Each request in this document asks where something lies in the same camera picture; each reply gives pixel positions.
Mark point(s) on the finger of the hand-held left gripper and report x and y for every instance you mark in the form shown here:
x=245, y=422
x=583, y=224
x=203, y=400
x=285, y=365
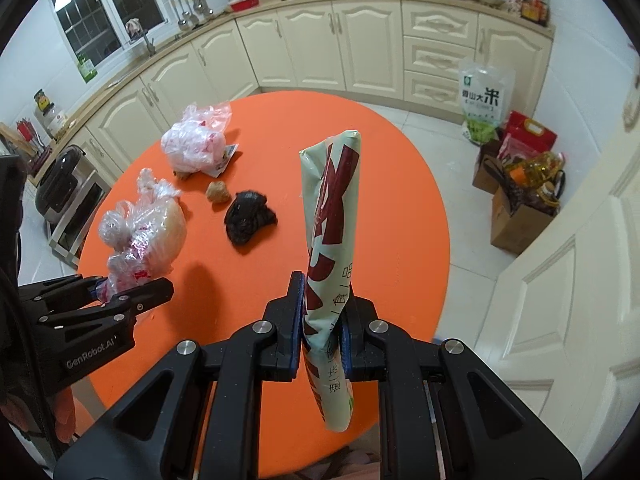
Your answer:
x=140, y=300
x=60, y=290

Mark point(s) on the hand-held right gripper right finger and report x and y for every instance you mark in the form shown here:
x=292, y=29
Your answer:
x=346, y=360

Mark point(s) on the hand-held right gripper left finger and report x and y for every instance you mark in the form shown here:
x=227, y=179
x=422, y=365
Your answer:
x=299, y=320

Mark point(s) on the clear plastic bag with food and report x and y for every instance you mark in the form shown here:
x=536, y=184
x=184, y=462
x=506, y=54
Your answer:
x=150, y=230

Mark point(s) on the pale green red-print packet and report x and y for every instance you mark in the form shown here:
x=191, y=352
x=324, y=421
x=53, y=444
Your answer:
x=330, y=200

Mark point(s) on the white plastic bag red print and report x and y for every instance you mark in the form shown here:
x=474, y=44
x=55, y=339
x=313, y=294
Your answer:
x=192, y=145

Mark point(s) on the metal appliance stand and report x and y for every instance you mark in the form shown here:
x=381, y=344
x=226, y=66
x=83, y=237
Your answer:
x=75, y=230

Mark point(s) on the black rice cooker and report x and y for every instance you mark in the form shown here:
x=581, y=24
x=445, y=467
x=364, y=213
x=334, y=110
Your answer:
x=62, y=185

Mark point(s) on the black crumpled plastic bag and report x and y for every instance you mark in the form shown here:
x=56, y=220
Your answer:
x=247, y=217

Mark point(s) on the brown crumpled paper ball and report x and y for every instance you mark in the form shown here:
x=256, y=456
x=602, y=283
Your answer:
x=218, y=193

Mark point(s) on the orange round table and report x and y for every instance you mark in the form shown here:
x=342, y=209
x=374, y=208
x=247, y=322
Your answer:
x=390, y=220

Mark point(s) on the white printed wrapper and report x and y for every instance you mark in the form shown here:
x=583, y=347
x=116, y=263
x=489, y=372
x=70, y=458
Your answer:
x=229, y=156

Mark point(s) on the large cardboard box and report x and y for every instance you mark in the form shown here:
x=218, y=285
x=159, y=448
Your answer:
x=515, y=230

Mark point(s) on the green bottle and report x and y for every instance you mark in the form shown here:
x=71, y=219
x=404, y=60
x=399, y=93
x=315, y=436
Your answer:
x=89, y=70

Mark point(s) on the small cardboard box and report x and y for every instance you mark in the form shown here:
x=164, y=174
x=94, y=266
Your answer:
x=485, y=175

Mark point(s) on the cream panelled door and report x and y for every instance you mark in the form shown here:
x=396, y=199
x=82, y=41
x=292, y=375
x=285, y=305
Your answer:
x=575, y=310

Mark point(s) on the steel kitchen faucet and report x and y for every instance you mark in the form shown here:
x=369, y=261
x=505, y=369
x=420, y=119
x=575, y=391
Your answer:
x=149, y=42

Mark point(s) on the pink cloth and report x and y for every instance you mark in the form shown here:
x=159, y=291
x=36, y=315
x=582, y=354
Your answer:
x=133, y=29

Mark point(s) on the yellow cooking oil bottle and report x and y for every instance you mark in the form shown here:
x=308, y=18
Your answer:
x=542, y=170

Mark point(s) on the cream lower kitchen cabinets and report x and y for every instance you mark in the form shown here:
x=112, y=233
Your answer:
x=310, y=45

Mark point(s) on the barred kitchen window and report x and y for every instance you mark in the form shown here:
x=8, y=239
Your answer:
x=85, y=15

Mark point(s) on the white green rice bag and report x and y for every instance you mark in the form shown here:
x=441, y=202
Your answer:
x=485, y=95

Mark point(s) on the utensil rack with ladles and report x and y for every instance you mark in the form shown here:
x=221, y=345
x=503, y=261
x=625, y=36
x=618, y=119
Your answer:
x=187, y=10

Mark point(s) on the red gift box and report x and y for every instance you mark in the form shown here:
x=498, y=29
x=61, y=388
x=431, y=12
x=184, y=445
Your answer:
x=532, y=132

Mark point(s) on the red plastic basin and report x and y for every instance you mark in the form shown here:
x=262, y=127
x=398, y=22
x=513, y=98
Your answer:
x=245, y=4

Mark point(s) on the group of condiment bottles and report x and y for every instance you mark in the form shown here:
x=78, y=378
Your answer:
x=527, y=2

